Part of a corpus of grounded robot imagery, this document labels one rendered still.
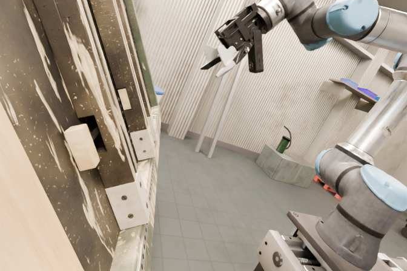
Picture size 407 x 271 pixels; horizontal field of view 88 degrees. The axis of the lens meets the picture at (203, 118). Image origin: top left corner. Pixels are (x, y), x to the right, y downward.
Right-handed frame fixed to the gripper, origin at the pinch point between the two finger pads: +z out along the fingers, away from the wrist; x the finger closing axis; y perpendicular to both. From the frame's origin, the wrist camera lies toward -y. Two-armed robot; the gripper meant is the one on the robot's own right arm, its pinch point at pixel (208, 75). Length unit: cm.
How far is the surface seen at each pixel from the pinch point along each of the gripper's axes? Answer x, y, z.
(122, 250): 17.3, -12.8, 41.4
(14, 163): 30.7, 15.8, 26.7
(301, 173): -234, -343, -61
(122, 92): -25.9, 8.5, 25.5
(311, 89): -324, -270, -204
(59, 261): 32.4, 3.8, 33.5
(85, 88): 9.6, 17.1, 22.1
